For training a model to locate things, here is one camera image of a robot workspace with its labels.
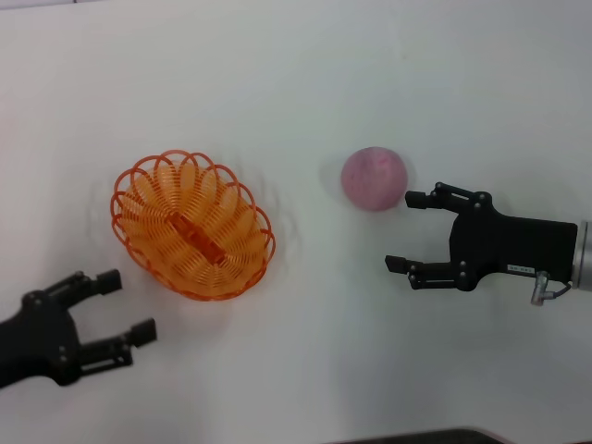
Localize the pink peach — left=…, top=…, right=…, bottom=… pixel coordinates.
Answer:
left=340, top=145, right=410, bottom=213

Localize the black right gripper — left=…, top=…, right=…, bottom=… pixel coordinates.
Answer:
left=384, top=181, right=579, bottom=293

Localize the silver cable connector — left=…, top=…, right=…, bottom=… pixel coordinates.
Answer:
left=530, top=271, right=574, bottom=306

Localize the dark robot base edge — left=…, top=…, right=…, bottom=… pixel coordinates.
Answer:
left=323, top=425, right=514, bottom=444

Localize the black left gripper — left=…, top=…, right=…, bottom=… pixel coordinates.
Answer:
left=0, top=268, right=158, bottom=389

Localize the orange plastic wire basket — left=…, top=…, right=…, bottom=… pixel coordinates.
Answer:
left=109, top=148, right=277, bottom=302

